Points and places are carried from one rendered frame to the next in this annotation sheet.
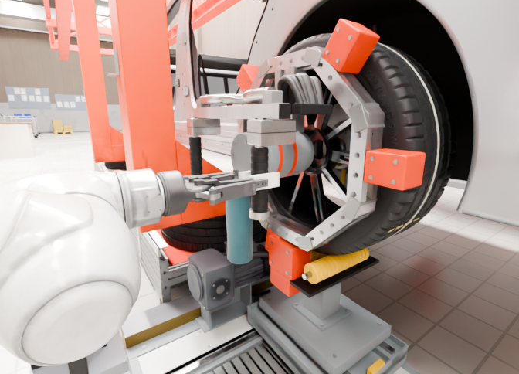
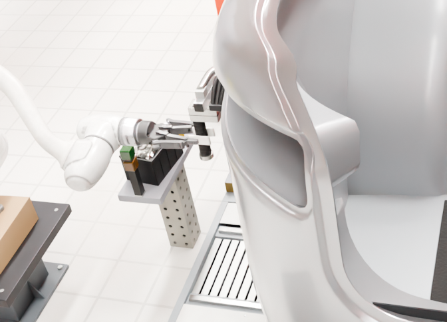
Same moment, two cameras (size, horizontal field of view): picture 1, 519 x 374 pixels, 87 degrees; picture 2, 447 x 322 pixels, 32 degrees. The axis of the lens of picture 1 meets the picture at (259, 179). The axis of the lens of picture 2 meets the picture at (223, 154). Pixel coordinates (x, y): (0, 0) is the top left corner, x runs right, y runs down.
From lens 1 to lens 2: 2.15 m
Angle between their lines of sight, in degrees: 58
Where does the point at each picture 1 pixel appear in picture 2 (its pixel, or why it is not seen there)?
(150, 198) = (129, 138)
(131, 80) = not seen: outside the picture
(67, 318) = (72, 182)
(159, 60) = not seen: outside the picture
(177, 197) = (142, 139)
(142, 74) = not seen: outside the picture
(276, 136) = (200, 117)
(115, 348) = (160, 189)
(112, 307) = (82, 183)
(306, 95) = (220, 96)
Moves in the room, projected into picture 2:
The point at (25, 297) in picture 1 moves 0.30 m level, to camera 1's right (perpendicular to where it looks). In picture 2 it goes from (66, 174) to (118, 221)
